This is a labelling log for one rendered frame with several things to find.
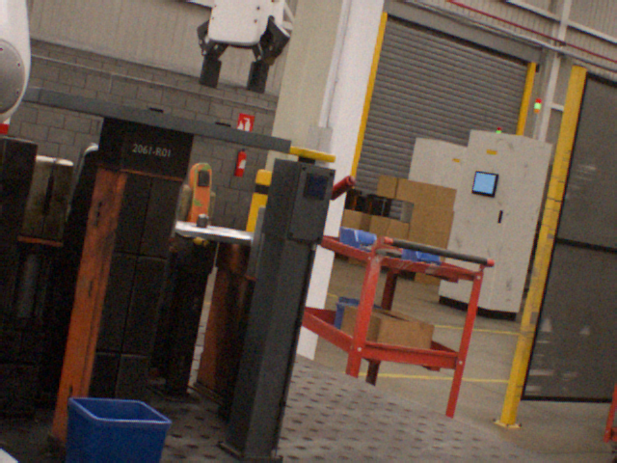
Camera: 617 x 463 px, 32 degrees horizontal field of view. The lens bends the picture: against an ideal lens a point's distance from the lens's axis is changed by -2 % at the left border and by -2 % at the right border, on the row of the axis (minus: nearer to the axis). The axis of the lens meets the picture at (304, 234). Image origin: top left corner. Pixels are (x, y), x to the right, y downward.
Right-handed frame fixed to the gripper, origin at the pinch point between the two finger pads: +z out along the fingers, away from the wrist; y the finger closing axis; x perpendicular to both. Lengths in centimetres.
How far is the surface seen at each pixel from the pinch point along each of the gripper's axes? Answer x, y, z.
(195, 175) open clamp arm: -34, 38, 15
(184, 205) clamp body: -33, 38, 21
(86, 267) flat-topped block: 15.5, 5.1, 28.2
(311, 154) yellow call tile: -11.5, -7.1, 7.7
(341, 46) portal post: -338, 256, -59
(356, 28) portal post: -337, 248, -70
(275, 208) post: -10.3, -3.3, 16.3
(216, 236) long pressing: -21.9, 18.1, 23.5
